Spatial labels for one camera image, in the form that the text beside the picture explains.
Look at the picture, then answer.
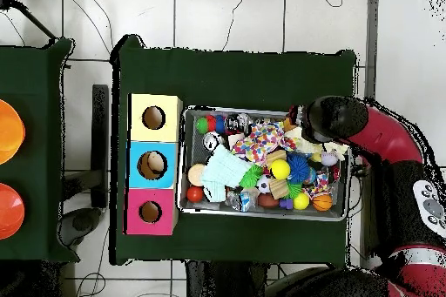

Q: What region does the shallow clear mesh bin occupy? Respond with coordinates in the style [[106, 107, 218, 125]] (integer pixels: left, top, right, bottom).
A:
[[177, 106, 352, 222]]

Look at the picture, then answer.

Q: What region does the wooden box with three holes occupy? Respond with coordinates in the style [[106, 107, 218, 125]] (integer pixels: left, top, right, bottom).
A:
[[125, 93, 184, 237]]

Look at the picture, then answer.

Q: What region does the crushed silver can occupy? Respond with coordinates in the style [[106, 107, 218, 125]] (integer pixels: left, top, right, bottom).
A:
[[202, 132, 223, 152]]

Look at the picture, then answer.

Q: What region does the mint green cloth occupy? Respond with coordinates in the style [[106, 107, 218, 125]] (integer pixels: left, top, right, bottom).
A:
[[200, 145, 255, 204]]

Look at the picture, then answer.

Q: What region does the colourful polka dot cloth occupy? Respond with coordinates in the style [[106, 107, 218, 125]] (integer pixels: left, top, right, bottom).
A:
[[231, 121, 302, 165]]

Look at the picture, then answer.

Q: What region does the toy hamburger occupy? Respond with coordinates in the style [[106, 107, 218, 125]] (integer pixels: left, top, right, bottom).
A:
[[187, 164, 208, 187]]

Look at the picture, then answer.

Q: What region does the red ball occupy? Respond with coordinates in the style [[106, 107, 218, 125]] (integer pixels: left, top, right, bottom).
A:
[[186, 185, 206, 204]]

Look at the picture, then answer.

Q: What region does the crushed clear plastic bottle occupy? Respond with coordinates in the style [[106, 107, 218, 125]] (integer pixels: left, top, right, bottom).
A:
[[226, 188, 256, 213]]

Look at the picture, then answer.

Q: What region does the large yellow ball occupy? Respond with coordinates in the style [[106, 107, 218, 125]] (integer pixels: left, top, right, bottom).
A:
[[270, 159, 292, 180]]

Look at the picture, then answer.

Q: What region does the dark green table cloth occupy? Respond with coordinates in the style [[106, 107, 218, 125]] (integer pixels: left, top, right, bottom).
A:
[[110, 34, 358, 270], [0, 37, 75, 263]]

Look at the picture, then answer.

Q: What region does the cream yellow cloth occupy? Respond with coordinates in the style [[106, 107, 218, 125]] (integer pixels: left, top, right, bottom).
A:
[[284, 125, 349, 159]]

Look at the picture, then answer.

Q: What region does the blue spiky ball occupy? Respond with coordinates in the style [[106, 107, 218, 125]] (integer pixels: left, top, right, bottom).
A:
[[287, 153, 313, 186]]

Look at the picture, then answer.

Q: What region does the orange toy basketball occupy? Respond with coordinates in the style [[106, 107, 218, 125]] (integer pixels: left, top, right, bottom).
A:
[[311, 193, 334, 213]]

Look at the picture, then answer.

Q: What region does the black stand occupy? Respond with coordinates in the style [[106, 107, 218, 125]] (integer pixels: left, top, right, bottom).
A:
[[90, 84, 112, 209]]

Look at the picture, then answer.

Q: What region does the orange bowl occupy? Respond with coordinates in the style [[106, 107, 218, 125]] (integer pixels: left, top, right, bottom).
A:
[[0, 98, 26, 166], [0, 182, 26, 241]]

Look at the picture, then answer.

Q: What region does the black cable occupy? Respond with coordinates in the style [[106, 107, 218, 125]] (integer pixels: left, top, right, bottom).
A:
[[222, 0, 253, 51]]

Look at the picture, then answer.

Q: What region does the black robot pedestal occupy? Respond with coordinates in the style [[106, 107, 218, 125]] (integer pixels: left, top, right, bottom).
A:
[[184, 260, 273, 297]]

